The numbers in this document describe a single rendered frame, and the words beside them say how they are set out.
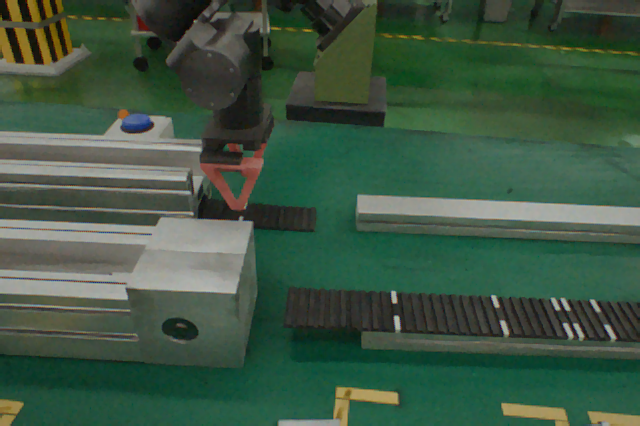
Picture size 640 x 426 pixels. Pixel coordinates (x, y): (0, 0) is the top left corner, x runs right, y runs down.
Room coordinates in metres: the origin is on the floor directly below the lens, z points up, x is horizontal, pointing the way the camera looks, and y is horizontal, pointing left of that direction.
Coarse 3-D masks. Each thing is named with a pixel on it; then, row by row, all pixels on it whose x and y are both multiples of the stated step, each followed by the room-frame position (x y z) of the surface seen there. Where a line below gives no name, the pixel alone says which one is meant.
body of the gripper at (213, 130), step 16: (256, 80) 0.52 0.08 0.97; (240, 96) 0.50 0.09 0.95; (256, 96) 0.51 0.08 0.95; (224, 112) 0.50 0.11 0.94; (240, 112) 0.50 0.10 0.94; (256, 112) 0.51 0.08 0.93; (208, 128) 0.50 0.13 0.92; (224, 128) 0.50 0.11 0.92; (240, 128) 0.50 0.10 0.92; (256, 128) 0.51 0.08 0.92; (208, 144) 0.48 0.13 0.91; (256, 144) 0.48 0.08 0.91
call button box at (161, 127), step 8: (120, 120) 0.68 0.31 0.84; (152, 120) 0.68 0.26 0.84; (160, 120) 0.68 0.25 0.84; (168, 120) 0.69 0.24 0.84; (112, 128) 0.65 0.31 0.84; (120, 128) 0.65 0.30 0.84; (152, 128) 0.65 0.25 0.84; (160, 128) 0.66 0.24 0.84; (168, 128) 0.67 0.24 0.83; (112, 136) 0.63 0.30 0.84; (120, 136) 0.63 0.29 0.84; (128, 136) 0.63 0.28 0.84; (136, 136) 0.63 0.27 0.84; (144, 136) 0.63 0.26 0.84; (152, 136) 0.63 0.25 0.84; (160, 136) 0.64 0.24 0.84; (168, 136) 0.67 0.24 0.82
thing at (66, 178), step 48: (0, 144) 0.55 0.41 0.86; (48, 144) 0.55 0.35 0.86; (96, 144) 0.55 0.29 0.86; (144, 144) 0.56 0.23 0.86; (192, 144) 0.56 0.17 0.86; (0, 192) 0.48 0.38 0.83; (48, 192) 0.48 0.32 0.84; (96, 192) 0.48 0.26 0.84; (144, 192) 0.48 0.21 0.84; (192, 192) 0.50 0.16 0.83
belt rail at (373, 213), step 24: (360, 216) 0.51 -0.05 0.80; (384, 216) 0.51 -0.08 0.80; (408, 216) 0.51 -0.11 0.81; (432, 216) 0.51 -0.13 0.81; (456, 216) 0.51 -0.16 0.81; (480, 216) 0.51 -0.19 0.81; (504, 216) 0.51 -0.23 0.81; (528, 216) 0.51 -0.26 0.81; (552, 216) 0.52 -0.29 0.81; (576, 216) 0.52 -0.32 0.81; (600, 216) 0.52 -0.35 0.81; (624, 216) 0.52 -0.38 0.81; (576, 240) 0.51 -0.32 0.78; (600, 240) 0.51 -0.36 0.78; (624, 240) 0.51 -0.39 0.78
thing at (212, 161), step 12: (204, 156) 0.48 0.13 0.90; (216, 156) 0.48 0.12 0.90; (228, 156) 0.48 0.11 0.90; (240, 156) 0.48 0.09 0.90; (204, 168) 0.47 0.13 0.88; (216, 168) 0.47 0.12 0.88; (228, 168) 0.47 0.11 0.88; (240, 168) 0.47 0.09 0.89; (252, 168) 0.47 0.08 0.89; (216, 180) 0.48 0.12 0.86; (252, 180) 0.48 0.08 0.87; (228, 192) 0.48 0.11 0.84; (228, 204) 0.49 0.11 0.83; (240, 204) 0.49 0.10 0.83
